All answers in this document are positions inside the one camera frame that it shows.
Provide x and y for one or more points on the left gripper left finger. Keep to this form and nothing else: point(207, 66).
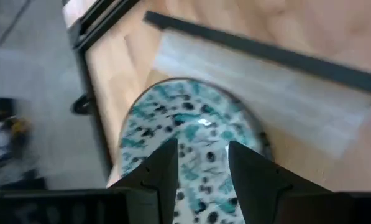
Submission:
point(154, 180)

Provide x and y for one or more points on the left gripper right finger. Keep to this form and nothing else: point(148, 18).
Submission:
point(256, 180)

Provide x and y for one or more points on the teal patterned mini bowl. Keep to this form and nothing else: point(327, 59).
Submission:
point(197, 124)

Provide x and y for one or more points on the small black clamp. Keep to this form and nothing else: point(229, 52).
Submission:
point(79, 105)

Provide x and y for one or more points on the dark equipment with yellow part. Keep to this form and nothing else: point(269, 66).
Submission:
point(5, 137)

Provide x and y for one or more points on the wooden shelf riser black frame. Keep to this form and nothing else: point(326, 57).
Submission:
point(297, 93)

